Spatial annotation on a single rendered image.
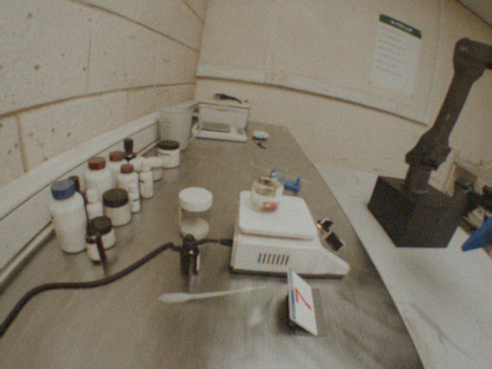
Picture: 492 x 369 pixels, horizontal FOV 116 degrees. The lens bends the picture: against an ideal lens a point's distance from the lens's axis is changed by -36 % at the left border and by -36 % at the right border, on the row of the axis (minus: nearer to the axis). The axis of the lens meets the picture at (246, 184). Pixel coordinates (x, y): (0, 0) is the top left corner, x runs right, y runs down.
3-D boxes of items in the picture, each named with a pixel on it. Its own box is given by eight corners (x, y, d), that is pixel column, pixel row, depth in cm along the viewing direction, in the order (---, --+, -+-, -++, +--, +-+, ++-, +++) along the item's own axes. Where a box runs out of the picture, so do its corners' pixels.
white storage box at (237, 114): (250, 121, 169) (253, 101, 163) (247, 131, 135) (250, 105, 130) (207, 115, 169) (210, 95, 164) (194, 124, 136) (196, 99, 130)
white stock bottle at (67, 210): (98, 236, 38) (87, 178, 34) (80, 257, 33) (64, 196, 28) (71, 229, 38) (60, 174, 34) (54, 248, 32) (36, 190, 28)
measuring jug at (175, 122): (204, 147, 96) (208, 110, 90) (194, 156, 84) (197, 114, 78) (163, 141, 97) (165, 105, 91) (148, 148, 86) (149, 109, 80)
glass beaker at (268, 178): (281, 206, 42) (291, 161, 38) (275, 221, 37) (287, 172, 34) (248, 197, 43) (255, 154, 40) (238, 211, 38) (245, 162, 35)
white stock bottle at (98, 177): (119, 201, 50) (115, 156, 46) (106, 215, 45) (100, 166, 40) (98, 197, 50) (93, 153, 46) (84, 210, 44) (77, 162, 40)
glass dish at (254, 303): (274, 294, 34) (277, 284, 33) (264, 322, 29) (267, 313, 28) (239, 283, 35) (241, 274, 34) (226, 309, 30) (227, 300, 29)
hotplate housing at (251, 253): (326, 236, 50) (337, 204, 46) (345, 280, 38) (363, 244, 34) (222, 226, 48) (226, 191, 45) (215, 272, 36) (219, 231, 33)
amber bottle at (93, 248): (100, 249, 36) (91, 212, 33) (109, 257, 35) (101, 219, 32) (87, 257, 33) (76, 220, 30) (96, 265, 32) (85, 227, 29)
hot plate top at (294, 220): (302, 201, 45) (303, 197, 45) (317, 240, 34) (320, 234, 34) (239, 194, 45) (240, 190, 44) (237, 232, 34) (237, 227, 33)
